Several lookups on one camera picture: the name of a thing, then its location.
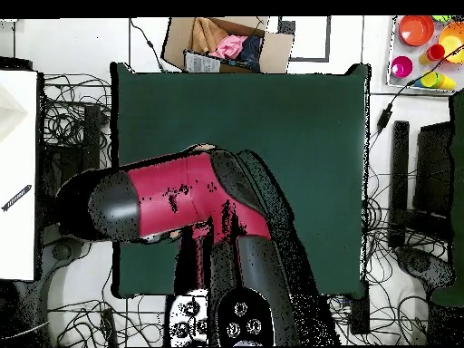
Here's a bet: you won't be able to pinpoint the tan terry towel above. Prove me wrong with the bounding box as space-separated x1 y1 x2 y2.
169 143 218 240

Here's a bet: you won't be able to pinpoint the dark green table cloth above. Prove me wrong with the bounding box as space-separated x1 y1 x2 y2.
430 90 464 307
110 62 372 299

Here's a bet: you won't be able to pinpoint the white shipping label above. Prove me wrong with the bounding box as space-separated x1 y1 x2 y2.
183 50 222 73

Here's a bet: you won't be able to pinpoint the dark blue jeans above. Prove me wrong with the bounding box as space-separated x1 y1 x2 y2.
235 34 264 73

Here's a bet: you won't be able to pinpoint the pink garment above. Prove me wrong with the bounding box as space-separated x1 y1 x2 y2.
208 34 249 61

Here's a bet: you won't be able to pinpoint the brown cardboard box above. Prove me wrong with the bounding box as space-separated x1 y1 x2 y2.
160 15 295 74

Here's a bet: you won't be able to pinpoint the tan cloth bundle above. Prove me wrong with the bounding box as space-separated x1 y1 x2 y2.
190 16 229 55

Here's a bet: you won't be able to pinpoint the black equipment rack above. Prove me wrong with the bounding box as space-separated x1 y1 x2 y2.
37 102 104 240

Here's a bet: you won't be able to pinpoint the black upright bar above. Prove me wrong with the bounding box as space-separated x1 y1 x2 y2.
389 120 411 249

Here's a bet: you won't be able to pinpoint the grey stand leg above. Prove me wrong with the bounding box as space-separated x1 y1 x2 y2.
37 235 90 302
394 246 456 291

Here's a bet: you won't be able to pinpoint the black power strip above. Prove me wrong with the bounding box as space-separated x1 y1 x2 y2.
100 306 118 347

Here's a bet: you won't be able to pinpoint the black case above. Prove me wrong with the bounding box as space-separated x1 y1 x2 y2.
412 121 454 240

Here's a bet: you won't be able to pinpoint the magenta plastic bowl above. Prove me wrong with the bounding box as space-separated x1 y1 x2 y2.
390 54 413 79

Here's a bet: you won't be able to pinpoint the black printed strip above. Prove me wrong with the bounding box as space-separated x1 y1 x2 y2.
0 183 33 213

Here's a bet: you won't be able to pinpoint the white table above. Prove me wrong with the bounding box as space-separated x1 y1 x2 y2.
0 69 39 282

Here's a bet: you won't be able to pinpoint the yellow plastic cup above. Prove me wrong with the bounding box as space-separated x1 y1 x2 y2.
412 70 457 91

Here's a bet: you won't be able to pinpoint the white tray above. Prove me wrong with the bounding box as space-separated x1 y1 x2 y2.
385 14 464 94

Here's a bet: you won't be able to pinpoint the orange plastic bowl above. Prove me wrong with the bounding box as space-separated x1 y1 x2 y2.
398 14 435 47

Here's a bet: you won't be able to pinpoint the red plastic cup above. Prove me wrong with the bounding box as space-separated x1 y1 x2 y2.
418 43 446 66

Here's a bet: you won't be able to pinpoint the yellow plastic bowl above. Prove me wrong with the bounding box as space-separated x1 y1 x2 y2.
437 20 464 65

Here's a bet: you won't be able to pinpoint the black cable tangle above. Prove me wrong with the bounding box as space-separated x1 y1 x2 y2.
46 295 166 347
362 195 450 345
42 72 113 175

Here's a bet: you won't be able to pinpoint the black cable with adapter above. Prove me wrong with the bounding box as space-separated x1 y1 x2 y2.
367 43 464 151

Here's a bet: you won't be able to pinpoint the thin black cable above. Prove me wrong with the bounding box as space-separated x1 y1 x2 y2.
129 17 169 73

